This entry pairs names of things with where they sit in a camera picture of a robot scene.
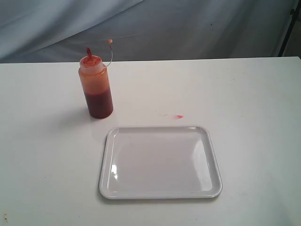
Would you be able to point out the black backdrop stand pole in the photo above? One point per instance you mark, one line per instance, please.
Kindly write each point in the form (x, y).
(295, 12)

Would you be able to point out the white backdrop cloth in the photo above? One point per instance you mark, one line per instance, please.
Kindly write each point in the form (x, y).
(132, 30)

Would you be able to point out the red sauce squeeze bottle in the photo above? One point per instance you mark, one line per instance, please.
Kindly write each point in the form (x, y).
(93, 74)

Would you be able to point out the white rectangular tray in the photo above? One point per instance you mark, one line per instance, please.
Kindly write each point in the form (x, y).
(152, 163)

